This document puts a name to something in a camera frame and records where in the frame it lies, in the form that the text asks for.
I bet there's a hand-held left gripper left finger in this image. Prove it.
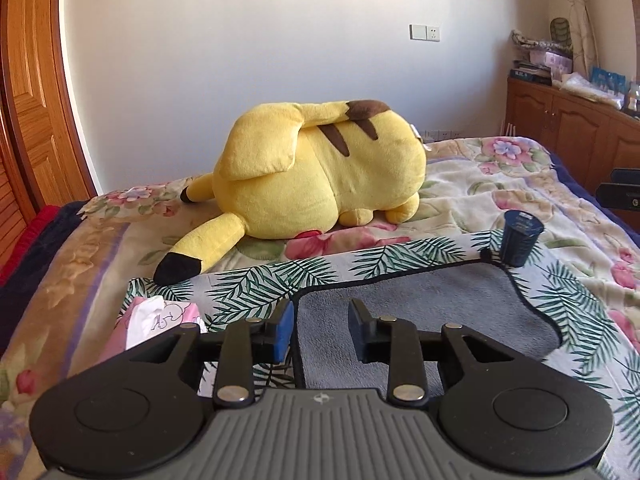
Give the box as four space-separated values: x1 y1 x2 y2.
131 299 296 407

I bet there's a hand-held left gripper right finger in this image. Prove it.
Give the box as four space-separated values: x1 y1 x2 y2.
347 298 513 404

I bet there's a leaf print grey towel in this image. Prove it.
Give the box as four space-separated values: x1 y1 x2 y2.
117 232 640 480

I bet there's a pink tissue pack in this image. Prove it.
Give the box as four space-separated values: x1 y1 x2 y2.
99 296 208 363

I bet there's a yellow plush toy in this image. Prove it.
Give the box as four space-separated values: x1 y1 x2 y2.
153 99 427 285

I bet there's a dark blue cylindrical container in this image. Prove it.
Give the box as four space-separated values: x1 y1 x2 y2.
501 210 545 267

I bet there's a floral blanket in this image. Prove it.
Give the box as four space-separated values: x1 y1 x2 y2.
0 135 640 480

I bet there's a red blanket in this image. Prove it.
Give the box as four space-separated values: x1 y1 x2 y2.
0 204 61 286

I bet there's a wooden cabinet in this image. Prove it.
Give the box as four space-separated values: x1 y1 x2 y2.
506 76 640 233

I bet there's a stack of boxes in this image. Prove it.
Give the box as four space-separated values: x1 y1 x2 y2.
509 29 574 86

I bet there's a clear plastic bag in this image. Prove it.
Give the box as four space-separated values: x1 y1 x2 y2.
560 72 623 108

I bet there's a wooden wardrobe door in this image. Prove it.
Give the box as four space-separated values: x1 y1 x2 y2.
0 0 98 267

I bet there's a blue packet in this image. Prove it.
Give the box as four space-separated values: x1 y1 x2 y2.
590 66 627 97

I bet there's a floral curtain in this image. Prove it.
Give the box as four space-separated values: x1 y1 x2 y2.
547 0 640 82

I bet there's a black bracket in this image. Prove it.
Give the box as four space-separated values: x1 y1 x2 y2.
595 167 640 233

